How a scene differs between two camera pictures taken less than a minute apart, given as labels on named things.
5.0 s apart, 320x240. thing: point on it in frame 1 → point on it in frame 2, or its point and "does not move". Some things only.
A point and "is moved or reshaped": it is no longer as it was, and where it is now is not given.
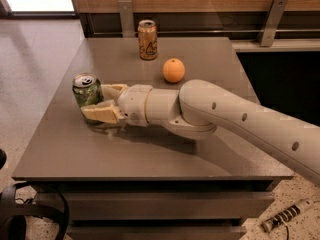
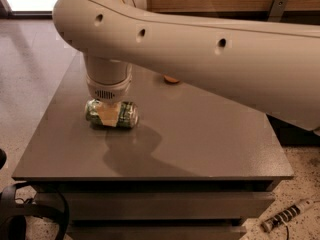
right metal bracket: [275, 14] does not move
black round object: [3, 159] does not move
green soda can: [87, 89] is moved or reshaped
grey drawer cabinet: [148, 182] does not move
